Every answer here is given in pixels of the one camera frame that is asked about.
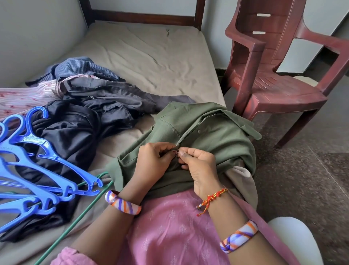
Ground person's right hand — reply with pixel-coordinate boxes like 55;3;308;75
177;146;222;201

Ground person's left hand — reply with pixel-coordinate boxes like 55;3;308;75
133;141;178;190

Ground olive green button shirt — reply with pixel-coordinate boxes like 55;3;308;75
106;102;263;201

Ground grey button shirt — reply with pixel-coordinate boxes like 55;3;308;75
59;76;197;115

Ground pile of blue hangers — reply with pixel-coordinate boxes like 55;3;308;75
0;106;105;233

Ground blue striped shirt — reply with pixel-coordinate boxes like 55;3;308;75
25;57;124;88

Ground pink floral striped garment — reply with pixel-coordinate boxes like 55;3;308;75
0;81;65;120

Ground person's left forearm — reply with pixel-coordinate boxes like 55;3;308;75
71;183;148;265

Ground person's right forearm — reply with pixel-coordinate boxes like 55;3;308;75
206;191;287;265

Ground bed with beige sheet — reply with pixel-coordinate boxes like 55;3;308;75
0;21;260;265

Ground dark wooden bed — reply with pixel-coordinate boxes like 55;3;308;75
0;0;260;265

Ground striped orange purple bangle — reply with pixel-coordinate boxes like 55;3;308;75
105;189;143;216

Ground striped white purple bangle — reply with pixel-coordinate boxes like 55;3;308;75
219;219;260;254

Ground maroon plastic chair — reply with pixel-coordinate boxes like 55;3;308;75
220;0;349;150

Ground white trousers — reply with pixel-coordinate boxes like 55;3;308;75
267;217;326;265

